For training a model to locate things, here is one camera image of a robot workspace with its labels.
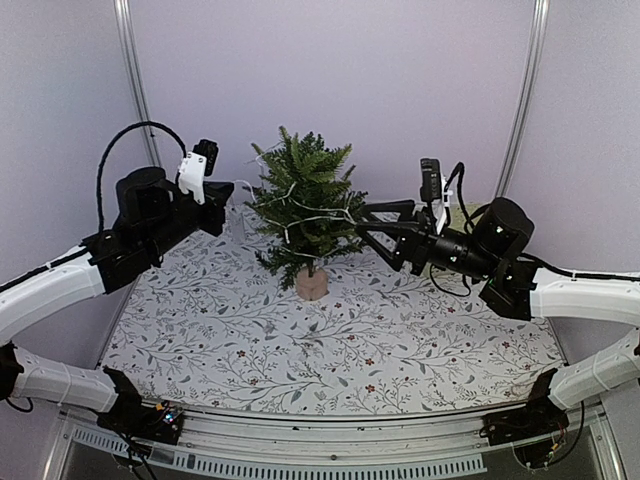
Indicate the aluminium front rail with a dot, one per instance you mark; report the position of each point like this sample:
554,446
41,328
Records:
219,444

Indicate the aluminium frame post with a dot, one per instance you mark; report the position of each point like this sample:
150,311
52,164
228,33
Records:
124,25
534,55

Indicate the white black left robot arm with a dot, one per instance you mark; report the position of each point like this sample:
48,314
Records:
100,265

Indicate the floral white table mat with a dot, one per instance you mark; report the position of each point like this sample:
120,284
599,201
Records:
211,327

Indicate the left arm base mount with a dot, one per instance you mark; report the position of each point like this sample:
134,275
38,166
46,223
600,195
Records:
161,423

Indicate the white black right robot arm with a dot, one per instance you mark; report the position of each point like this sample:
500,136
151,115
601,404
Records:
517,286

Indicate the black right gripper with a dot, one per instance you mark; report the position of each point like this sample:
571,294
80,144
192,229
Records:
407,231

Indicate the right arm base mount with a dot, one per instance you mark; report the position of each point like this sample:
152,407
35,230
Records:
542,426

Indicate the left aluminium frame post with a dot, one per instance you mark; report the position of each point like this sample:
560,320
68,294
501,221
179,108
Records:
124,25

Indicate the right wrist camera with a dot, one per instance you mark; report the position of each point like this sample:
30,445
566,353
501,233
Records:
434,194

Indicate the small green christmas tree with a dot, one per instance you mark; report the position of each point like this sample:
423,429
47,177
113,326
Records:
306,277

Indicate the right aluminium frame post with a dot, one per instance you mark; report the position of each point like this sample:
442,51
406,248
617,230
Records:
534,55

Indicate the clear wire fairy lights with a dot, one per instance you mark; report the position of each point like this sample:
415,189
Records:
306,199

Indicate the pale green perforated basket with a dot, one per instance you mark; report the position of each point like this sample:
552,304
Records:
456,251

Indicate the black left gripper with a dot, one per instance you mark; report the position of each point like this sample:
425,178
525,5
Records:
216,199

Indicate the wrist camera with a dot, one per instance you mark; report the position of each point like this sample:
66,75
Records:
195,166
434,194

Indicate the clear battery box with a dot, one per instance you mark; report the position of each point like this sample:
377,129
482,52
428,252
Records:
235,217

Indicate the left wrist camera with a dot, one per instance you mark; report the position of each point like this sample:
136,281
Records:
195,166

